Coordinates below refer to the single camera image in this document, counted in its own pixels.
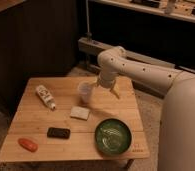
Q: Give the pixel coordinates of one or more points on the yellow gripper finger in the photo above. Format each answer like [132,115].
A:
[115,92]

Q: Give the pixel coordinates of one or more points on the black rectangular object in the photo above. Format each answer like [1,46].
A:
[58,133]

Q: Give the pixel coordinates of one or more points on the green bowl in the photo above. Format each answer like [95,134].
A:
[112,137]

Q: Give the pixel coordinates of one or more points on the upper wooden shelf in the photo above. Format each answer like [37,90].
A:
[175,9]

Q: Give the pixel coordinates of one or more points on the wooden folding table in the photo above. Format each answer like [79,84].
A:
[33,119]

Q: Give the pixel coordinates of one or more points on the beige sponge block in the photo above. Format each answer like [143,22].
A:
[79,113]

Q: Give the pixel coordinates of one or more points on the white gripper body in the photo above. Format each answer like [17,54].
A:
[106,82]

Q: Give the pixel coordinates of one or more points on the orange oblong object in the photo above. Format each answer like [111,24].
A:
[28,144]

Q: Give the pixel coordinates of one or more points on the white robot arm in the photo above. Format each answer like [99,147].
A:
[177,128]

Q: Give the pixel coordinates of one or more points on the vertical metal pole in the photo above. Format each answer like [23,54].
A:
[89,34]

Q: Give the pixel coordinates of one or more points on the white lying bottle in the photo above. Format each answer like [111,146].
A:
[46,97]

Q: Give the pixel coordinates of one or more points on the translucent ceramic cup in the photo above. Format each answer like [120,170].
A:
[85,91]

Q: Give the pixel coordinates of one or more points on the grey metal rail beam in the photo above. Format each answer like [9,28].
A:
[97,46]

